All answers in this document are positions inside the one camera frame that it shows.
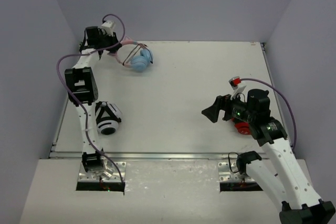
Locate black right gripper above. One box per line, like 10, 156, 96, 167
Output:
202, 90, 255, 124

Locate black audio cable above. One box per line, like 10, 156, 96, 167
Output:
123, 42, 154, 65

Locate pink blue cat-ear headphones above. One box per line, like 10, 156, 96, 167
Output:
108, 37, 154, 72

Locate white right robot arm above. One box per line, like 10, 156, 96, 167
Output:
213, 89, 335, 223

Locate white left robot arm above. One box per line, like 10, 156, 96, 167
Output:
60, 26, 219, 186

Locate red black headphones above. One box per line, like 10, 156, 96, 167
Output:
232, 118, 250, 135

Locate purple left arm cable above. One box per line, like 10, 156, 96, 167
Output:
57, 14, 125, 183

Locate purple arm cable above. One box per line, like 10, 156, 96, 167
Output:
57, 14, 125, 183
240, 77, 298, 148

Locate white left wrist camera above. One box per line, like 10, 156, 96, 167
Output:
101, 20, 116, 36

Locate red white right wrist camera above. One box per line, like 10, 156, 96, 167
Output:
229, 76, 246, 98

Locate thin black base cable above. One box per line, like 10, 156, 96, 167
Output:
227, 151, 249, 183

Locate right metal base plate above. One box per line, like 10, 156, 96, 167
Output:
217, 160, 255, 184

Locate metal base plate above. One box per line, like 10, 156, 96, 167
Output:
77, 160, 121, 183
217, 160, 255, 184

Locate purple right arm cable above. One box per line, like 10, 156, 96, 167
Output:
240, 77, 298, 148

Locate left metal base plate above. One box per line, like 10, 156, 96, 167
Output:
77, 160, 121, 183

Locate aluminium table edge rail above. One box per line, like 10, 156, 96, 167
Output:
49, 151, 229, 161

